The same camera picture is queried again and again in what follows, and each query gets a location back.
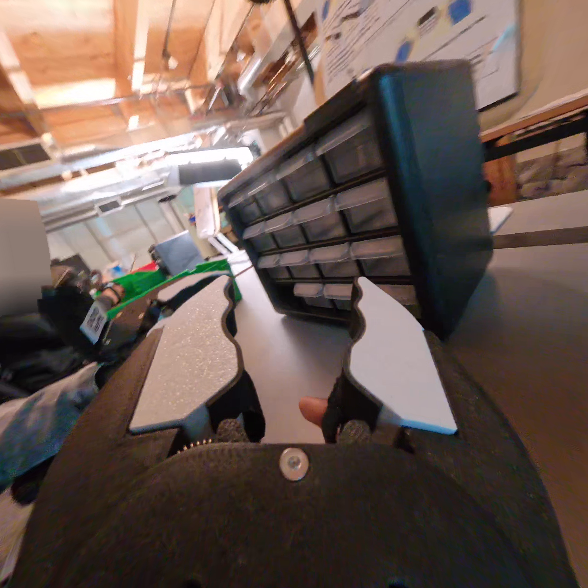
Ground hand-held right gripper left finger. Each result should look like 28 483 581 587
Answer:
129 275 245 445

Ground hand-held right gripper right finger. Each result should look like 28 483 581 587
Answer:
341 277 458 436

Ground green plastic bin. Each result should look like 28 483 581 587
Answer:
94 258 243 320

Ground black drawer cabinet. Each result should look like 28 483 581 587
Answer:
217 60 494 341

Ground rows of clear cabinet drawers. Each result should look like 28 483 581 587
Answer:
227 110 419 318

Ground person's right hand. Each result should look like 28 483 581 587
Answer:
299 397 329 426

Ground black computer monitor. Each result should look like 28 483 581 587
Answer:
154 231 206 277

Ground long studio light panel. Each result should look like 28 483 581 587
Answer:
168 146 255 189

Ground wooden office desk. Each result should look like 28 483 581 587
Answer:
478 94 588 205

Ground instruction poster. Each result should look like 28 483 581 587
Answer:
317 0 522 111

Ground black stand pole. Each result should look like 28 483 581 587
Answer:
284 0 316 84

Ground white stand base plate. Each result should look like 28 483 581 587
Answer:
488 206 514 236

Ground silver ventilation duct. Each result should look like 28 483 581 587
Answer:
236 55 276 99

